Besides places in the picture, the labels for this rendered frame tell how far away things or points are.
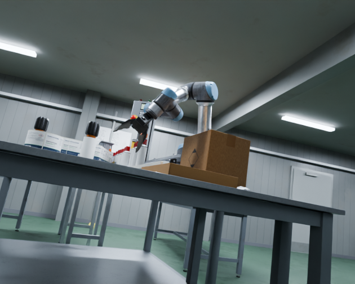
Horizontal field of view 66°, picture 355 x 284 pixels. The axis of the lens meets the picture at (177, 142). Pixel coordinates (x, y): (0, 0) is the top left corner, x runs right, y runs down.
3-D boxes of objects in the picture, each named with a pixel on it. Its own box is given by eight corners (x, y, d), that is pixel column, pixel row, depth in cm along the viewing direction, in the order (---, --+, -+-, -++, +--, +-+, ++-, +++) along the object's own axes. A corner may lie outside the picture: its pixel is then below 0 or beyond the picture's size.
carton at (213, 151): (176, 183, 153) (183, 137, 158) (212, 191, 162) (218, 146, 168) (203, 185, 126) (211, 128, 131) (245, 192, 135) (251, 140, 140)
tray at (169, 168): (139, 176, 111) (141, 167, 112) (195, 187, 121) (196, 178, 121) (168, 175, 84) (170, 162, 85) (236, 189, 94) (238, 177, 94)
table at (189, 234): (150, 238, 515) (158, 196, 531) (190, 243, 532) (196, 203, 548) (181, 272, 305) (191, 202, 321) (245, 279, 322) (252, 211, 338)
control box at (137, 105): (133, 126, 221) (137, 104, 225) (152, 128, 218) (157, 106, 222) (128, 123, 211) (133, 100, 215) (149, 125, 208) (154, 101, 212)
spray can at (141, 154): (132, 172, 160) (139, 138, 165) (141, 174, 162) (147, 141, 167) (134, 172, 156) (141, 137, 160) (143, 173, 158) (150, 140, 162)
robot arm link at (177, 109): (169, 110, 155) (160, 98, 146) (186, 110, 149) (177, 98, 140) (164, 121, 152) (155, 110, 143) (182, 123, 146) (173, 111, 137)
